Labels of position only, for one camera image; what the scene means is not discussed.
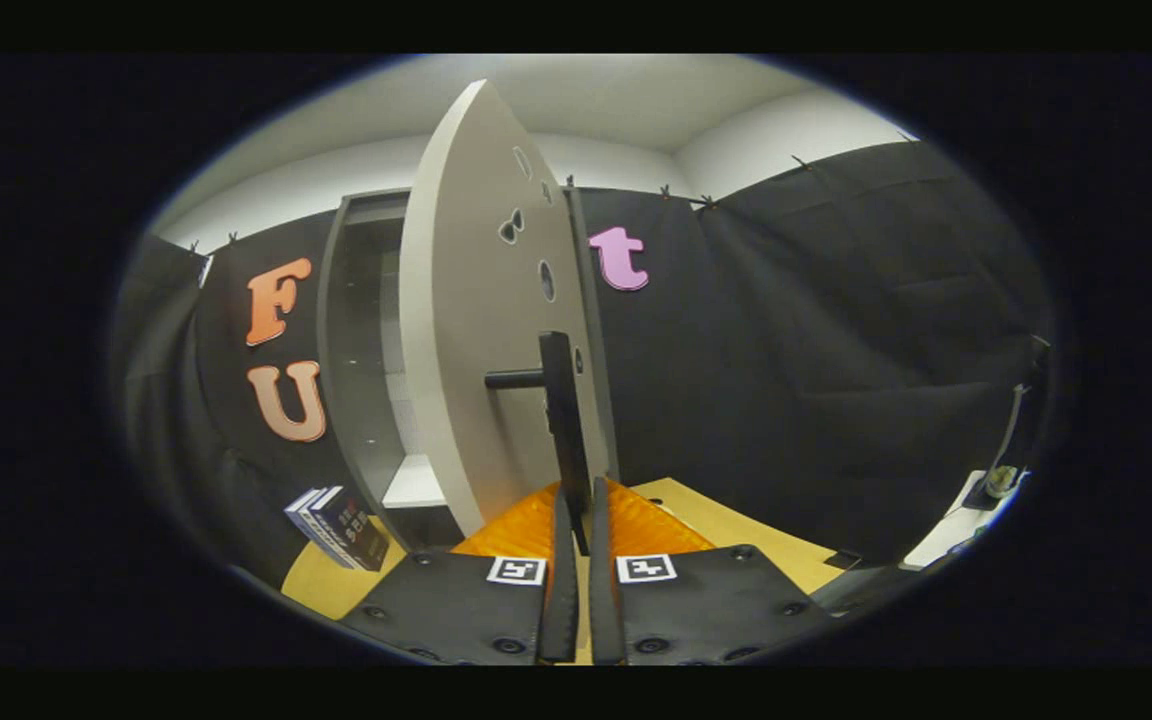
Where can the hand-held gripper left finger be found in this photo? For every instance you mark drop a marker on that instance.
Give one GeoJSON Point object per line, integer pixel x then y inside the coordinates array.
{"type": "Point", "coordinates": [456, 610]}

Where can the blue white book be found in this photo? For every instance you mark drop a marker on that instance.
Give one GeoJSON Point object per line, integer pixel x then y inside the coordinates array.
{"type": "Point", "coordinates": [308, 515]}

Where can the dark blue book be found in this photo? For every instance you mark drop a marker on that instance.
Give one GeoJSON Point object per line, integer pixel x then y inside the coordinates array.
{"type": "Point", "coordinates": [358, 530]}

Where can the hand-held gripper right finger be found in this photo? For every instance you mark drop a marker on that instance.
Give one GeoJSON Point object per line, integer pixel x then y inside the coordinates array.
{"type": "Point", "coordinates": [716, 610]}

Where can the white side table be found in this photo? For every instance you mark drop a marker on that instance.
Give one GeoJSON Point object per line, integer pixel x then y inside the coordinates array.
{"type": "Point", "coordinates": [946, 535]}

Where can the grey cabinet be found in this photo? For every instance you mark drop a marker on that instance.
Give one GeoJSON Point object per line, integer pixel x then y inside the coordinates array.
{"type": "Point", "coordinates": [361, 350]}

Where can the black backdrop cloth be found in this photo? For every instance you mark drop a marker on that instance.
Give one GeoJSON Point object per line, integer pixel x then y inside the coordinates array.
{"type": "Point", "coordinates": [816, 350]}

